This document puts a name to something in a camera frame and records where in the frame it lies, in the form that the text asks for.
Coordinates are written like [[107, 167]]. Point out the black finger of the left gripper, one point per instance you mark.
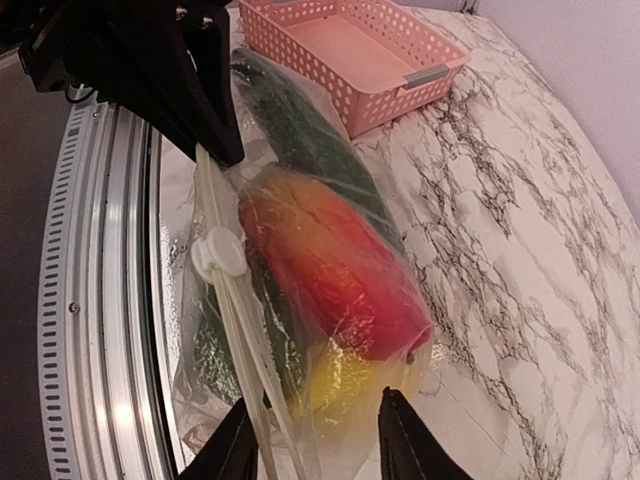
[[168, 62]]

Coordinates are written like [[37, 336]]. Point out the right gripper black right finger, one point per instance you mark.
[[408, 449]]

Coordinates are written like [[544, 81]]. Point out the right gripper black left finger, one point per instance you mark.
[[231, 453]]

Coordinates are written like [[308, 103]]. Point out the dark green fake avocado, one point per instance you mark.
[[220, 355]]

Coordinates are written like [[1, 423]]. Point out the green fake cucumber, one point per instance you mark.
[[306, 142]]

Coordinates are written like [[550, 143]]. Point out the clear zip top bag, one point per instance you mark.
[[314, 446]]

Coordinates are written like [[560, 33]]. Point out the red orange fake mango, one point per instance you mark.
[[332, 265]]

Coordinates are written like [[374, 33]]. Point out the yellow fake lemon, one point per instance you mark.
[[340, 377]]

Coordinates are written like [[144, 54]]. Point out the pink perforated plastic basket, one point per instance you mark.
[[376, 60]]

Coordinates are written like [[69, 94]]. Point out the front aluminium rail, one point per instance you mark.
[[103, 362]]

